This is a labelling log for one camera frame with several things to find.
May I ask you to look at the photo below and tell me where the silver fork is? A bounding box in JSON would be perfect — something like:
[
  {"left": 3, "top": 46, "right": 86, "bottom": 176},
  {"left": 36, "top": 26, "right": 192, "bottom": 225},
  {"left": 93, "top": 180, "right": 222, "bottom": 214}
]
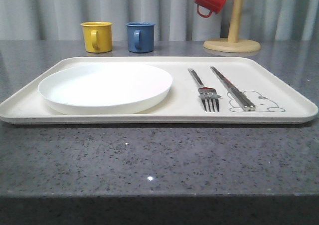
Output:
[{"left": 188, "top": 68, "right": 221, "bottom": 113}]

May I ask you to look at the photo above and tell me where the white round plate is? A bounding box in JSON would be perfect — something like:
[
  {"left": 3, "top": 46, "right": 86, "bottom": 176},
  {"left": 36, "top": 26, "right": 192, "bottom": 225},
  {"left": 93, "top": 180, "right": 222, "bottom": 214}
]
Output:
[{"left": 38, "top": 63, "right": 173, "bottom": 115}]

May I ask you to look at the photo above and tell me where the cream rabbit serving tray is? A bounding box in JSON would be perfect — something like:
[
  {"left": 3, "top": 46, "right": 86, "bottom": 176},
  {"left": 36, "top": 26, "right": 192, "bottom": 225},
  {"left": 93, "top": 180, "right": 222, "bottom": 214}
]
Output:
[{"left": 0, "top": 56, "right": 318, "bottom": 124}]

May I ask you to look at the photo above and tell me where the blue mug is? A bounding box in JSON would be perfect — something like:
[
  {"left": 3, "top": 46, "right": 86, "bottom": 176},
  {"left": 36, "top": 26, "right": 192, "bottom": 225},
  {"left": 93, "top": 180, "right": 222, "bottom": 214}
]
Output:
[{"left": 126, "top": 22, "right": 155, "bottom": 53}]

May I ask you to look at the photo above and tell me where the yellow mug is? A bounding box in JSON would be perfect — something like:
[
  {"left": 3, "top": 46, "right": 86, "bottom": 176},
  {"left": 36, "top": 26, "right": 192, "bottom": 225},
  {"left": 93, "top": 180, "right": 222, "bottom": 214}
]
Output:
[{"left": 81, "top": 21, "right": 113, "bottom": 53}]

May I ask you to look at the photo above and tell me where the wooden mug tree stand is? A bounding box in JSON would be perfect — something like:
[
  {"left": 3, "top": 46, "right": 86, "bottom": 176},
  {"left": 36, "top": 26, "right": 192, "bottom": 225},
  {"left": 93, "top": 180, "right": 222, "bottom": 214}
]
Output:
[{"left": 203, "top": 0, "right": 261, "bottom": 53}]

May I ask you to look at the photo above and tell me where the grey curtain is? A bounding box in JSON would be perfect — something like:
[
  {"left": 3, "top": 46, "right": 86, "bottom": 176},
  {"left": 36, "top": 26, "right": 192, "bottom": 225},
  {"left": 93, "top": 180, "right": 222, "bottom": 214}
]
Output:
[{"left": 0, "top": 0, "right": 319, "bottom": 42}]

